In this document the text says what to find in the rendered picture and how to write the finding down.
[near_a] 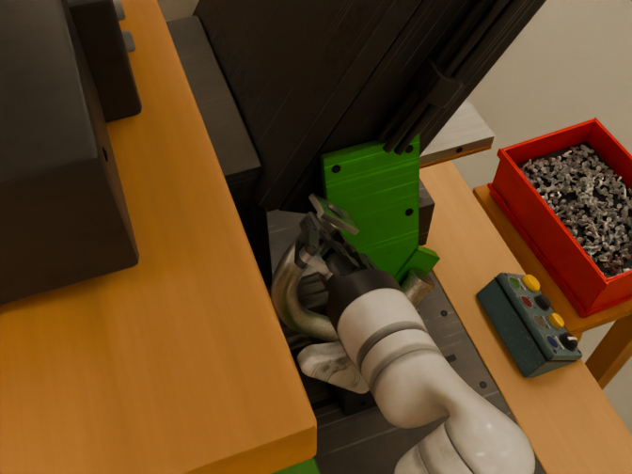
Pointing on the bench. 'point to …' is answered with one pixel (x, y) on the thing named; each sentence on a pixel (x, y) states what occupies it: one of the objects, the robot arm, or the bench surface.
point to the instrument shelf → (157, 319)
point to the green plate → (377, 198)
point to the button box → (525, 326)
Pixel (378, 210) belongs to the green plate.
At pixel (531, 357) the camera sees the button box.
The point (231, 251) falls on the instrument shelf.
